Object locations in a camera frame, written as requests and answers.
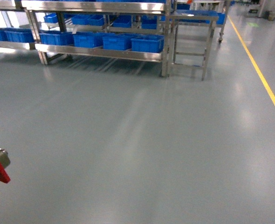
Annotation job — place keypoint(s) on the stainless steel shelf rack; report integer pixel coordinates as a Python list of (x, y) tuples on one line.
[(49, 52)]

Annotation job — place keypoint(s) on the stainless steel side table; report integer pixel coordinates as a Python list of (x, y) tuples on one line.
[(191, 39)]

